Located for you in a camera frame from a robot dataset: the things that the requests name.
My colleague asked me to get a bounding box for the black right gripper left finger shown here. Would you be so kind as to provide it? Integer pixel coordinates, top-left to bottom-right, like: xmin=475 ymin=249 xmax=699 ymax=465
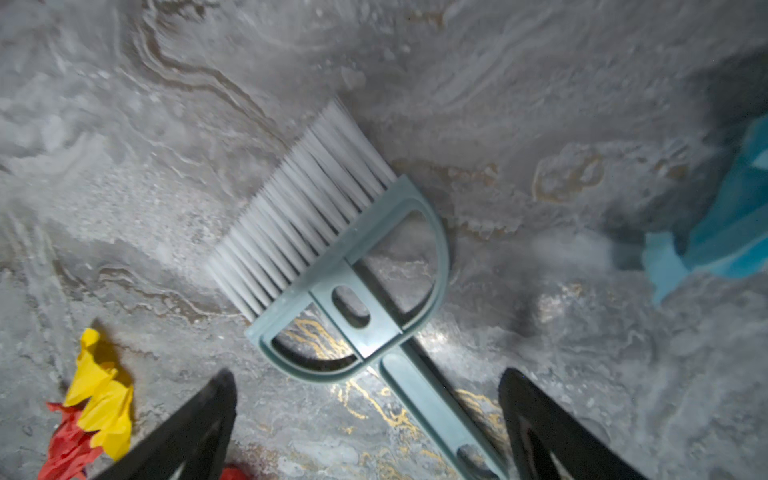
xmin=96 ymin=369 xmax=237 ymax=480

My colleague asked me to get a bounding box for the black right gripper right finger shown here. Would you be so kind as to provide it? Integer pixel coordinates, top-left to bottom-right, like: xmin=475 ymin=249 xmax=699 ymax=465
xmin=498 ymin=368 xmax=644 ymax=479

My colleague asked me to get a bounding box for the teal hand brush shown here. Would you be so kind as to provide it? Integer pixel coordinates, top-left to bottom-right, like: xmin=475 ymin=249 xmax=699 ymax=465
xmin=206 ymin=99 xmax=509 ymax=479

